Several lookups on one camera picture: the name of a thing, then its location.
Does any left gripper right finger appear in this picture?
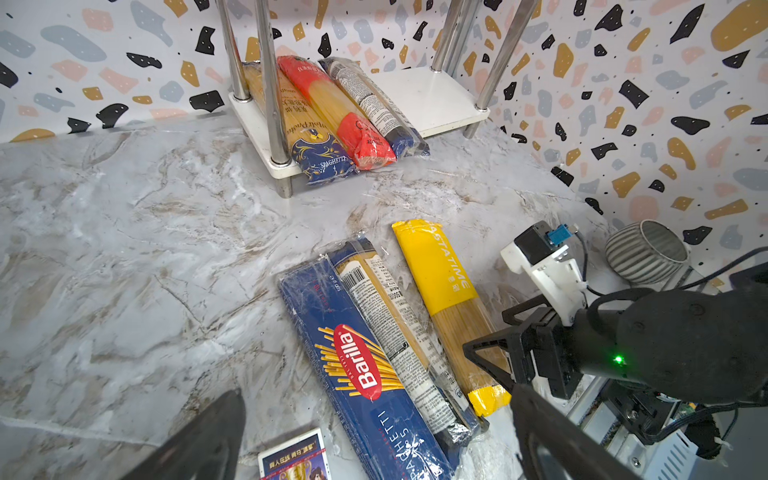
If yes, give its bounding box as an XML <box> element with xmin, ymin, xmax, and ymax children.
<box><xmin>510</xmin><ymin>384</ymin><xmax>637</xmax><ymax>479</ymax></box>

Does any blue clear labelled spaghetti packet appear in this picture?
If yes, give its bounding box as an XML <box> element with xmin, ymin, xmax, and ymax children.
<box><xmin>328</xmin><ymin>236</ymin><xmax>481</xmax><ymax>455</ymax></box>

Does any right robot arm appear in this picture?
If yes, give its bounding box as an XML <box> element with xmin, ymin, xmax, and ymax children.
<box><xmin>463</xmin><ymin>250</ymin><xmax>767</xmax><ymax>479</ymax></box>

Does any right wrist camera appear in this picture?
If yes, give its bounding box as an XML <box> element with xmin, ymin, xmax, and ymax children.
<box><xmin>500</xmin><ymin>221</ymin><xmax>587</xmax><ymax>327</ymax></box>

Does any small purple card box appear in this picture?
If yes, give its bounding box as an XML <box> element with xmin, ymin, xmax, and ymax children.
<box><xmin>258</xmin><ymin>428</ymin><xmax>332</xmax><ymax>480</ymax></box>

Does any white two-tier shelf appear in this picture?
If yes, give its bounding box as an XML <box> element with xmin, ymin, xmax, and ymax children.
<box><xmin>214</xmin><ymin>0</ymin><xmax>541</xmax><ymax>199</ymax></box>

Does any red spaghetti packet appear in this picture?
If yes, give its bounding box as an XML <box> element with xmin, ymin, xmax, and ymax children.
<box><xmin>277</xmin><ymin>55</ymin><xmax>397</xmax><ymax>171</ymax></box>

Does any dark blue spaghetti packet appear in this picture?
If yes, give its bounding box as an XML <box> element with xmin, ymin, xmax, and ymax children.
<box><xmin>278</xmin><ymin>256</ymin><xmax>455</xmax><ymax>479</ymax></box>

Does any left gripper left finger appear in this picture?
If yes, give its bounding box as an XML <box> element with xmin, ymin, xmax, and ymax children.
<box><xmin>124</xmin><ymin>389</ymin><xmax>246</xmax><ymax>479</ymax></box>

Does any yellow blue spaghetti packet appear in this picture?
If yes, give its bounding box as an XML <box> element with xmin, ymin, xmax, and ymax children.
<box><xmin>277</xmin><ymin>55</ymin><xmax>357</xmax><ymax>185</ymax></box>

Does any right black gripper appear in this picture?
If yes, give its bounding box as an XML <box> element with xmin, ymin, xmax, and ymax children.
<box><xmin>463</xmin><ymin>286</ymin><xmax>767</xmax><ymax>405</ymax></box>

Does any clear yellow spaghetti packet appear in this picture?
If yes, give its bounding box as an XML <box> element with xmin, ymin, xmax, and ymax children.
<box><xmin>392</xmin><ymin>219</ymin><xmax>511</xmax><ymax>417</ymax></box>

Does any grey ribbed cup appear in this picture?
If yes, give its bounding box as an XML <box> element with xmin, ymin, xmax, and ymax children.
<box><xmin>604</xmin><ymin>219</ymin><xmax>690</xmax><ymax>285</ymax></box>

